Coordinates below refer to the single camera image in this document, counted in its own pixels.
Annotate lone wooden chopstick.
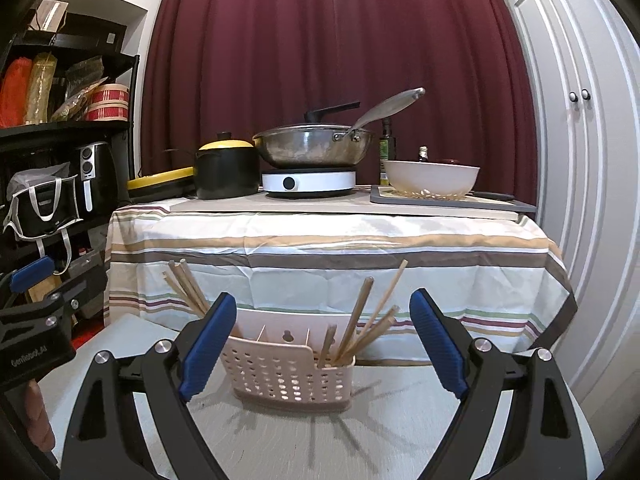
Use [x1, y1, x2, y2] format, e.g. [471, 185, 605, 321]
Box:
[333, 278, 374, 364]

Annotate person left hand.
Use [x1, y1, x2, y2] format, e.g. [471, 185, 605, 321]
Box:
[24, 380, 55, 453]

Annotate wooden board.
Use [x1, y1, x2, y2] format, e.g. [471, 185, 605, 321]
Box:
[27, 275, 73, 302]

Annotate red box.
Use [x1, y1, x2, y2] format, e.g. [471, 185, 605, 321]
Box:
[72, 316, 104, 350]

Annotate black air fryer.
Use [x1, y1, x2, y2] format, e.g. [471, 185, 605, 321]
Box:
[78, 142, 117, 217]

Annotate black yellow flat pan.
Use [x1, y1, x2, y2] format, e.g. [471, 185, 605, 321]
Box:
[127, 167, 195, 204]

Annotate orange package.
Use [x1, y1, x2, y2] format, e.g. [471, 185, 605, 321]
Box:
[0, 58, 32, 128]

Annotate black shelf unit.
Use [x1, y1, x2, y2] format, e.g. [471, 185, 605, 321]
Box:
[0, 8, 141, 340]

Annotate red white round tins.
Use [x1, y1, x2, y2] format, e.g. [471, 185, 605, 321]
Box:
[82, 84, 130, 122]

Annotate pink perforated utensil holder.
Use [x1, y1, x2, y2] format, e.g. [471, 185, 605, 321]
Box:
[220, 309, 355, 413]

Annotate yellow noodle package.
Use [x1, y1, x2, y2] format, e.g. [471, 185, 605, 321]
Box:
[24, 52, 58, 125]

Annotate black pot yellow lid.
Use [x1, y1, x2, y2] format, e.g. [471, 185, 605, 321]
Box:
[193, 131, 260, 200]

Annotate dark grey tray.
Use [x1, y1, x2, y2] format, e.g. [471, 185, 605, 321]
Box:
[370, 185, 537, 214]

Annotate cardboard box on shelf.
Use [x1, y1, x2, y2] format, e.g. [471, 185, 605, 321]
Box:
[29, 0, 68, 32]

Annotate white induction cooker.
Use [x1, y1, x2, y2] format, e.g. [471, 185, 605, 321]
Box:
[262, 168, 356, 198]

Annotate striped tablecloth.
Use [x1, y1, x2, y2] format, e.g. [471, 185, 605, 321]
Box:
[104, 200, 577, 364]

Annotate white bowl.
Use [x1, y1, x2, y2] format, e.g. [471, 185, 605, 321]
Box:
[384, 160, 480, 198]

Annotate dark red curtain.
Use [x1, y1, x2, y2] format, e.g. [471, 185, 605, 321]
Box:
[140, 0, 538, 203]

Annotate stainless steel frying pan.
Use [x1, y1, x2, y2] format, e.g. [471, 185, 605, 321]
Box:
[253, 87, 425, 168]

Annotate green oil bottle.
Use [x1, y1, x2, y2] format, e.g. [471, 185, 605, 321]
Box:
[378, 117, 395, 185]

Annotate white cabinet doors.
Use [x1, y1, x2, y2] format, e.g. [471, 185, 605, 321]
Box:
[506, 0, 639, 452]

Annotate black bag white straps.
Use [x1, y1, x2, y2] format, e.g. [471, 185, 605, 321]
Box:
[2, 161, 84, 276]

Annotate black pan handle behind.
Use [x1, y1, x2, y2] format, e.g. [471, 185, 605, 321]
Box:
[304, 101, 360, 124]

